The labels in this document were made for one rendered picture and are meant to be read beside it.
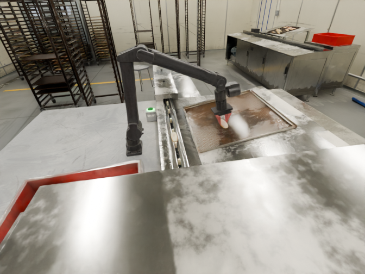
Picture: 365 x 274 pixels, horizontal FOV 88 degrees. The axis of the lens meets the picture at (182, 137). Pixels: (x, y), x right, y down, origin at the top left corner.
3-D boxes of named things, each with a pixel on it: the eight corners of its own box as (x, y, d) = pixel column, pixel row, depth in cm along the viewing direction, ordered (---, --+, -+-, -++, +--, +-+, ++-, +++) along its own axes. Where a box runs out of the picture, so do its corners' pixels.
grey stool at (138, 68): (142, 91, 413) (138, 70, 387) (130, 88, 431) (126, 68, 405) (153, 86, 437) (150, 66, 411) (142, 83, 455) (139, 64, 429)
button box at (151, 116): (147, 120, 141) (145, 107, 135) (158, 119, 142) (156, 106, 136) (147, 126, 135) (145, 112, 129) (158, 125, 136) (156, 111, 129)
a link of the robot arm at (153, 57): (136, 55, 86) (134, 60, 77) (139, 42, 83) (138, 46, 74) (218, 83, 100) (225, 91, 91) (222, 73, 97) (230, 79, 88)
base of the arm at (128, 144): (127, 143, 113) (126, 156, 103) (125, 132, 108) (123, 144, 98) (142, 142, 113) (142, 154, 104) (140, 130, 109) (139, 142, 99)
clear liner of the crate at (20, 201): (34, 193, 83) (23, 178, 78) (145, 173, 91) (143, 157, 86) (-12, 282, 56) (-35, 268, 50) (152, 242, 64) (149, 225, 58)
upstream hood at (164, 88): (153, 66, 255) (152, 58, 251) (166, 64, 257) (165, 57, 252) (156, 103, 153) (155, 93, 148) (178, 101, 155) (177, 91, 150)
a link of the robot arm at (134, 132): (115, 43, 82) (112, 47, 74) (148, 43, 84) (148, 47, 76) (128, 130, 107) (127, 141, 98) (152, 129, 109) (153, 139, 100)
